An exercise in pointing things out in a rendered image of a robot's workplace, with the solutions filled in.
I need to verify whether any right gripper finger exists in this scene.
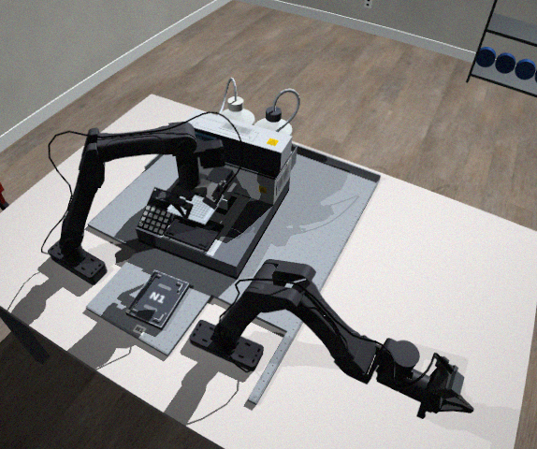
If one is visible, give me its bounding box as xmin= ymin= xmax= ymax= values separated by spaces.
xmin=439 ymin=397 xmax=474 ymax=413
xmin=456 ymin=395 xmax=474 ymax=409

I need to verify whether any white multi-well plate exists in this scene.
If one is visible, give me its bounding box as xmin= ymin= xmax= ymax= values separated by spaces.
xmin=167 ymin=195 xmax=219 ymax=225

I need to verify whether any black raised edge strip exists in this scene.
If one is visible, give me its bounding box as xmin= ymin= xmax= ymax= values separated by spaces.
xmin=145 ymin=143 xmax=381 ymax=179

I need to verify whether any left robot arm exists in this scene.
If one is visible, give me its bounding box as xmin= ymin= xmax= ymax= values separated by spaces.
xmin=48 ymin=122 xmax=225 ymax=280

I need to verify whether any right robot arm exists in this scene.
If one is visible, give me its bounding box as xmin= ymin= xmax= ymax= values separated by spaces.
xmin=189 ymin=259 xmax=420 ymax=392

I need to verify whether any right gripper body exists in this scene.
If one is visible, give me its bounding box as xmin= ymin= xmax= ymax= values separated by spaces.
xmin=399 ymin=356 xmax=453 ymax=419

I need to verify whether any white plastic bottle with cap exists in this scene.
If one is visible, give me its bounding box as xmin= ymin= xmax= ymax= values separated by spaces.
xmin=222 ymin=96 xmax=254 ymax=125

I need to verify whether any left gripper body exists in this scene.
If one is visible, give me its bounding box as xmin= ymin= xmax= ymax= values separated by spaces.
xmin=169 ymin=170 xmax=225 ymax=206

